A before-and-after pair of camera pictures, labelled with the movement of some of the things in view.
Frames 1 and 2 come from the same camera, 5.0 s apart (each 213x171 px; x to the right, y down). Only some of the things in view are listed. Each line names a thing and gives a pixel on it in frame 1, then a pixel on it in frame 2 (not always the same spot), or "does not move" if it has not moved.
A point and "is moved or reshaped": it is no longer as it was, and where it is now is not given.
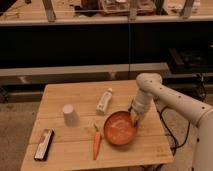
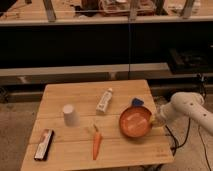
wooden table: [90, 124] does not move
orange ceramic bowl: [119, 128] is moved or reshaped
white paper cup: [70, 117] does not move
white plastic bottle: [104, 101] does not move
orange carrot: [97, 142] does not move
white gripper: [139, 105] to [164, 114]
